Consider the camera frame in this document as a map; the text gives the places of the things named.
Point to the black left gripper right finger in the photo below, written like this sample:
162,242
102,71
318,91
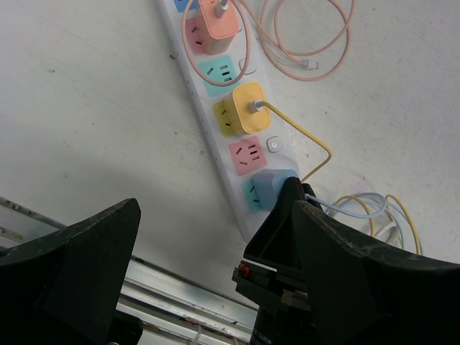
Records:
363,291

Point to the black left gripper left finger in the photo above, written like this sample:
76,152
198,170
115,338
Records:
63,288

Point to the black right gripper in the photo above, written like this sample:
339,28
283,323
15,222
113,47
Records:
284,313

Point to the blue charger plug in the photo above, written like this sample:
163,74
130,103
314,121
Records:
268,183

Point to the yellow charger plug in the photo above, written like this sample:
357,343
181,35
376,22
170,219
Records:
242,112

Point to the white multicolour power strip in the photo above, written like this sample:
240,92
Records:
210,79

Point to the orange pink charger plug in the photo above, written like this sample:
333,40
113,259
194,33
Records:
217,25

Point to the aluminium table frame rail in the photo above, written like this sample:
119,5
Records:
169,307

